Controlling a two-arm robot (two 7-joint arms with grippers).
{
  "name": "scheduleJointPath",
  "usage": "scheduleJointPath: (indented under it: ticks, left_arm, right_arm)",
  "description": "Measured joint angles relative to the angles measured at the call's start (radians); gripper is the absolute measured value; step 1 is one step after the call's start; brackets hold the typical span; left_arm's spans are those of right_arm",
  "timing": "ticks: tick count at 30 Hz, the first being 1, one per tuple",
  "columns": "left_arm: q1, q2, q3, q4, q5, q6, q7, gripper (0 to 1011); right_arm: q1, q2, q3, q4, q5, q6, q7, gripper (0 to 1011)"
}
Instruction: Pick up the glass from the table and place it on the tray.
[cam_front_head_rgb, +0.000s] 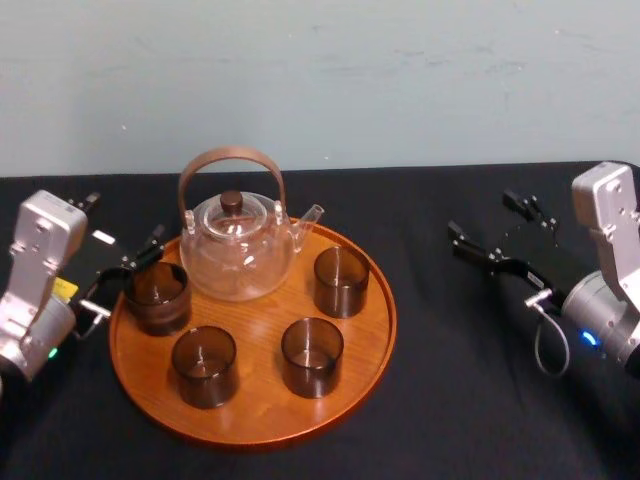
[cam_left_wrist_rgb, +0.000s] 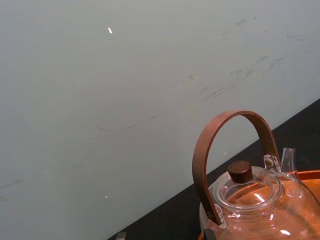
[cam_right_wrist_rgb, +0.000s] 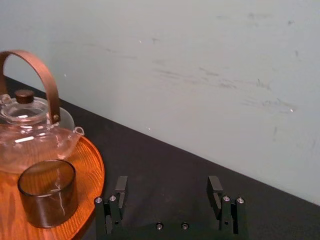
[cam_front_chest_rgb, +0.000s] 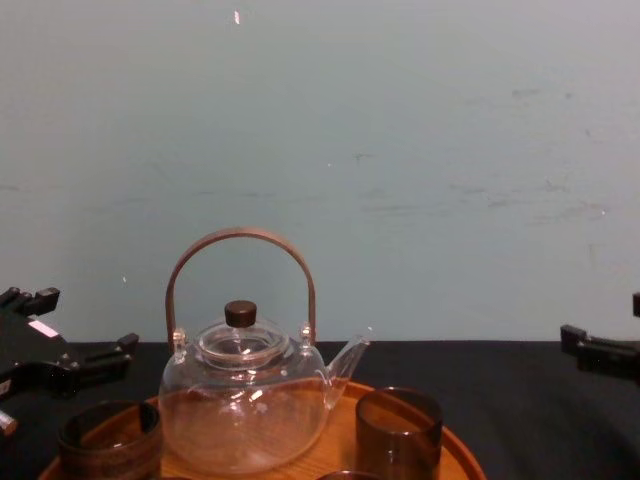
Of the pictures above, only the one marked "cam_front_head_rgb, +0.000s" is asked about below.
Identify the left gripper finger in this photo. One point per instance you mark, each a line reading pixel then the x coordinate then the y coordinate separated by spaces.
pixel 86 202
pixel 145 252

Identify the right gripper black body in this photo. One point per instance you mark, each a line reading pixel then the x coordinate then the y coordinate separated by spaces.
pixel 550 260

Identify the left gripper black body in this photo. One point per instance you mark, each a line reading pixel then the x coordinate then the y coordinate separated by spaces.
pixel 85 265

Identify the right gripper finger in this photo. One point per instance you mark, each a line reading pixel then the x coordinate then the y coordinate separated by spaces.
pixel 530 209
pixel 475 250

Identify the round wooden tray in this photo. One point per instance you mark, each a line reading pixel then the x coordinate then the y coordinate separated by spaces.
pixel 260 400

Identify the smoky glass with wooden sleeve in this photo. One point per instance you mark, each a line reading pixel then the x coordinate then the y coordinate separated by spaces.
pixel 160 315

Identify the glass teapot lid, brown knob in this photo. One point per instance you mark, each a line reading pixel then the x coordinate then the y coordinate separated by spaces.
pixel 231 201

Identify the smoky glass cup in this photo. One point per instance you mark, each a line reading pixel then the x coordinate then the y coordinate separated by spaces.
pixel 341 295
pixel 204 385
pixel 311 380

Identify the black table cloth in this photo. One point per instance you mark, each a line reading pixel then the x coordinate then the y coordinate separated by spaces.
pixel 450 400

